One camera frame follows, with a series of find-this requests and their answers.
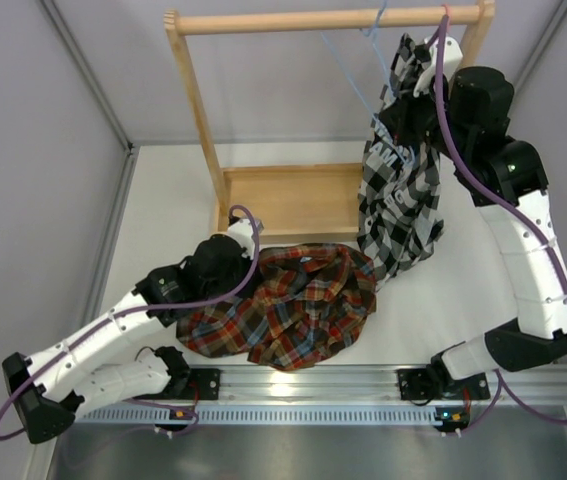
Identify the wooden clothes rack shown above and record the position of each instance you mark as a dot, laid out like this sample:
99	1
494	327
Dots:
299	203

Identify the red brown plaid shirt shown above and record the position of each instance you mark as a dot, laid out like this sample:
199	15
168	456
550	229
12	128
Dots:
312	302

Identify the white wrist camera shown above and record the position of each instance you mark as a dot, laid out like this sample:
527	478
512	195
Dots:
246	232
445	55

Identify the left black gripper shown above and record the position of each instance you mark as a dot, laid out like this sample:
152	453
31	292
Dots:
254	283

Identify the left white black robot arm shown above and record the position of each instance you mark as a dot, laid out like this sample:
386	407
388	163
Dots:
52	388

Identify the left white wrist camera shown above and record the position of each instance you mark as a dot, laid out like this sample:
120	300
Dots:
246	232

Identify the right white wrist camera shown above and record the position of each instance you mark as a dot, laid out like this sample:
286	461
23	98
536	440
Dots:
445	55

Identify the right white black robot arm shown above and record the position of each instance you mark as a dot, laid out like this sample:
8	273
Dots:
466	119

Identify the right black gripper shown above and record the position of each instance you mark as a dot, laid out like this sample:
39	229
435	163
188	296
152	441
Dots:
398	117

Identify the aluminium mounting rail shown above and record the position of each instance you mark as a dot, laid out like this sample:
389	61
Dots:
326	395

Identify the black white checkered shirt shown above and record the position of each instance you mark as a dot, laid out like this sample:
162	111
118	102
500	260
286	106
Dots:
398	198

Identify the pink plastic hanger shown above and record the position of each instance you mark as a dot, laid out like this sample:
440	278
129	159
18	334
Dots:
447	12

